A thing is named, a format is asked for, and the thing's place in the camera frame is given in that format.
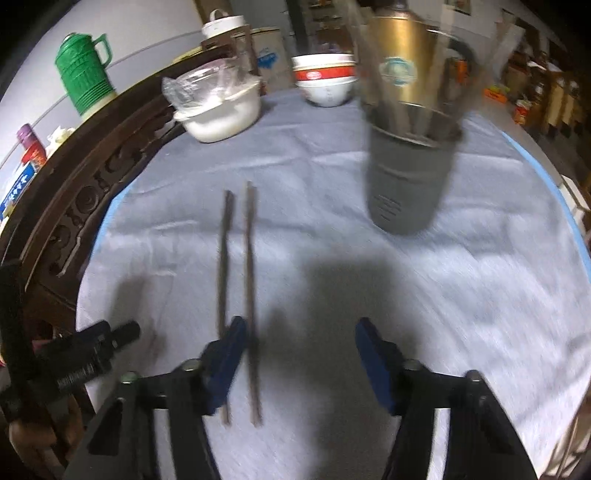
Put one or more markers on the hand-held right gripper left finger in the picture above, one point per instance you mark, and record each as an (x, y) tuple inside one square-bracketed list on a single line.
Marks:
[(226, 360)]

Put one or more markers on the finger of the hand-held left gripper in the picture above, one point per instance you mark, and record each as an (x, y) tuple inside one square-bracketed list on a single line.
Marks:
[(120, 334)]

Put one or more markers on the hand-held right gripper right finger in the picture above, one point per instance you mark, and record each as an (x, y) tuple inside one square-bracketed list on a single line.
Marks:
[(376, 364)]

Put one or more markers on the grey chopstick holder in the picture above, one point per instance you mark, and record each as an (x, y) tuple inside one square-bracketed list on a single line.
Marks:
[(406, 184)]

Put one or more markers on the person's left hand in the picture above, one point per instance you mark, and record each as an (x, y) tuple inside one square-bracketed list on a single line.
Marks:
[(32, 443)]

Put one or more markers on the grey towel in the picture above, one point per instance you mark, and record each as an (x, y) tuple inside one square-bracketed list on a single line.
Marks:
[(323, 277)]

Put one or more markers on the dark carved wooden bench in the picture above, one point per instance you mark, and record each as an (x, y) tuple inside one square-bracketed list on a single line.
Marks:
[(92, 170)]

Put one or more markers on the blue box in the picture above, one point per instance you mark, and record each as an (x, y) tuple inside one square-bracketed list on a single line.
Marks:
[(16, 189)]

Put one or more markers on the red can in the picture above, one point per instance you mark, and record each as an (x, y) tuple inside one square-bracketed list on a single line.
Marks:
[(34, 154)]

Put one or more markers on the white tissue pack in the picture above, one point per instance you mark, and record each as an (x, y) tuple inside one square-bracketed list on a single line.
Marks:
[(59, 141)]

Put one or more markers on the purple bottle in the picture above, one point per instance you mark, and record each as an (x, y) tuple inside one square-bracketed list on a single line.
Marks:
[(28, 138)]

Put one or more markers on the green thermos flask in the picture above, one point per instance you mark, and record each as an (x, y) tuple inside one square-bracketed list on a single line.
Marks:
[(85, 74)]

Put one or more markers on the clear plastic bag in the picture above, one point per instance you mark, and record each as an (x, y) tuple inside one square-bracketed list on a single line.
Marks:
[(198, 83)]

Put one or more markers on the plain white bowl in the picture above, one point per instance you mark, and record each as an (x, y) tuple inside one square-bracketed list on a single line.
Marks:
[(328, 94)]

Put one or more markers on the red and white bag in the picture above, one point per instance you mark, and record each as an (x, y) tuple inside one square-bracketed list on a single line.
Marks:
[(521, 111)]

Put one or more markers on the orange boxes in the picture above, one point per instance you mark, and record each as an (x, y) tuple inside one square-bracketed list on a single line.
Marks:
[(495, 94)]

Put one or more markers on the red banded white bowl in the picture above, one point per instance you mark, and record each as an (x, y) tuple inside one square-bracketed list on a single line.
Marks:
[(323, 69)]

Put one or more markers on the white chest freezer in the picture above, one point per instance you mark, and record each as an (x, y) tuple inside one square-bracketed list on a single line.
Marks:
[(272, 55)]

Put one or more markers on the dark wooden chair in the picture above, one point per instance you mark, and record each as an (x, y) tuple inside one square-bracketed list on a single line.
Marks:
[(240, 50)]

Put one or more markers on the gold electric kettle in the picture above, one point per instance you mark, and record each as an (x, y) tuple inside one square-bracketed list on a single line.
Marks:
[(401, 41)]

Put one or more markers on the white basket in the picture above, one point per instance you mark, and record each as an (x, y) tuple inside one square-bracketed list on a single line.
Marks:
[(224, 24)]

